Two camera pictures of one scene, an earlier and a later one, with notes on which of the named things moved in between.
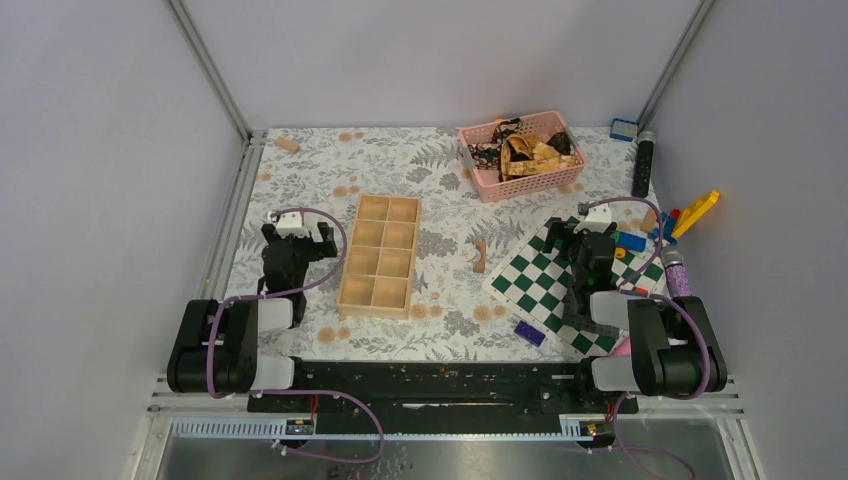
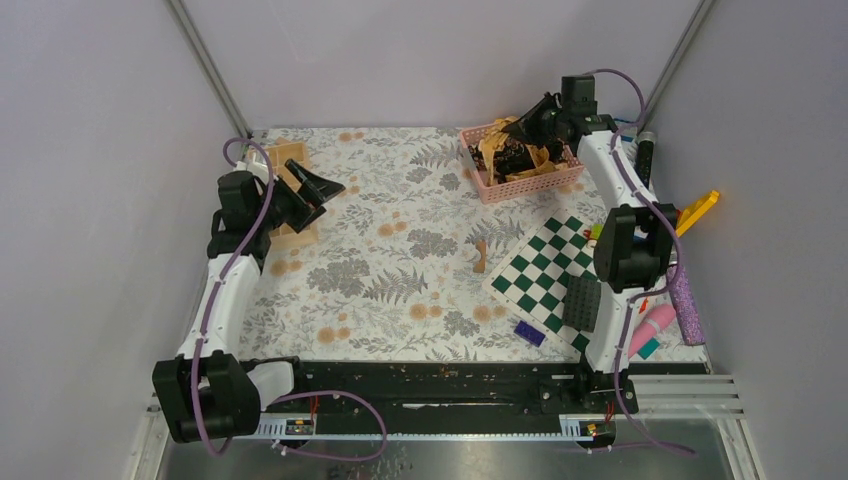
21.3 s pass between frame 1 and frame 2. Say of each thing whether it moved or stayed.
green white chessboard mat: stayed
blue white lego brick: stayed
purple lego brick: stayed
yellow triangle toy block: stayed
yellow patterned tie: moved
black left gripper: moved
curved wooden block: stayed
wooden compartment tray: moved
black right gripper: moved
